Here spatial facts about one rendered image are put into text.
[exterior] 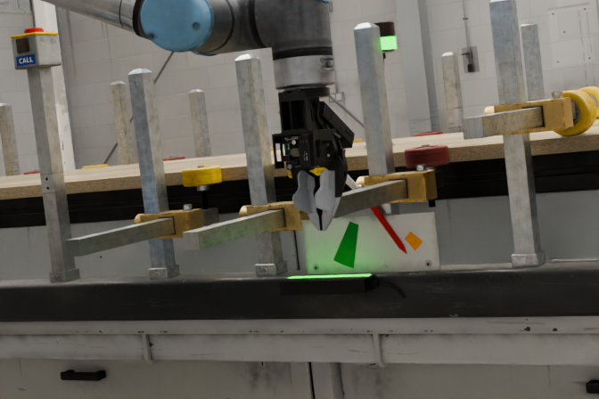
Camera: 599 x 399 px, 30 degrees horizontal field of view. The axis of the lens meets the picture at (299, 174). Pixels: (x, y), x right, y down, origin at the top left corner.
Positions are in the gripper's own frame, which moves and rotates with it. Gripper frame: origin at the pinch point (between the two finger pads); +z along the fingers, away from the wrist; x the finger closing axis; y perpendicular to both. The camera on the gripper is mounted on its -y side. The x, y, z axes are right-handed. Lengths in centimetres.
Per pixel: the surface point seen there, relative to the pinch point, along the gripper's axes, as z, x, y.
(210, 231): 0.9, -23.6, -3.6
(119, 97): -33, -147, -134
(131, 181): -8, -72, -44
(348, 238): 5.2, -11.3, -28.0
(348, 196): -3.3, 1.4, -5.7
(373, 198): -2.3, 1.2, -14.7
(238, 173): -8, -44, -45
